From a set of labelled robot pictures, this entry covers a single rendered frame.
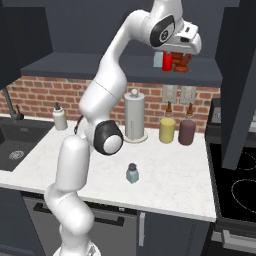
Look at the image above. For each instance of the yellow condiment bottle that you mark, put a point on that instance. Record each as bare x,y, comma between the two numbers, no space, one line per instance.
167,130

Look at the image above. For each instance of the dark grey sink base cabinet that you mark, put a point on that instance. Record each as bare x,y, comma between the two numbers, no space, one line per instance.
15,220

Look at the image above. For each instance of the dark maroon condiment bottle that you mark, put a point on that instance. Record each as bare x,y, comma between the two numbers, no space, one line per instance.
187,132

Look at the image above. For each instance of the black stove with hob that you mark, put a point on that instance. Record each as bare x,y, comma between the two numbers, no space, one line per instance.
233,186

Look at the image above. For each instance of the grey blue shaker, dark cap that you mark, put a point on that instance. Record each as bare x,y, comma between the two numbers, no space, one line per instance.
133,175

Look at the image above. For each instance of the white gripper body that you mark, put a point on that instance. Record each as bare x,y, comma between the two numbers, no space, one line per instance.
186,47

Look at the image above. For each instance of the dark grey tap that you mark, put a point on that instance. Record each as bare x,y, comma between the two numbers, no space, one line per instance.
10,103

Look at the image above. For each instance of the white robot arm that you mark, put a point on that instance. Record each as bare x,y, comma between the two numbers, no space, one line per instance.
103,86

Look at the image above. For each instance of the black sink basin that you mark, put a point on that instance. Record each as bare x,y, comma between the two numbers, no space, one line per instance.
20,143

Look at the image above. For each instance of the reddish brown food pile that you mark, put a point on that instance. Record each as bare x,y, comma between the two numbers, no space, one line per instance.
181,63

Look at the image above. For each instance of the pale blue shaker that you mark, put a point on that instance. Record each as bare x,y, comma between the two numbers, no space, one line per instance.
157,60

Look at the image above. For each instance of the white paper towel holder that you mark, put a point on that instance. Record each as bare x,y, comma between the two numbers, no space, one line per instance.
134,115

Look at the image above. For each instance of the dark grey base cabinet door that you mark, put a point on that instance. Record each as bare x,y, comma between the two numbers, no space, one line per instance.
176,236

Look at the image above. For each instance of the grey dishwasher front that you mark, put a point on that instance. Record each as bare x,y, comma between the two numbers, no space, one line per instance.
110,238

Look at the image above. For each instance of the dark grey wide cabinet door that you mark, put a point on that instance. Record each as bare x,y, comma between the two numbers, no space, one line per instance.
20,36

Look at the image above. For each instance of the dark grey tall cabinet door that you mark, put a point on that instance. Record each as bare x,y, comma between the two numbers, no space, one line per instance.
238,83

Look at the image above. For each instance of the white soap dispenser bottle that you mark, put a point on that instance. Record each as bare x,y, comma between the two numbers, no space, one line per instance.
60,120

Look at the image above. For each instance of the dark grey wall cabinet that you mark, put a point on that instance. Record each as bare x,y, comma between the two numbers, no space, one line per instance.
76,68

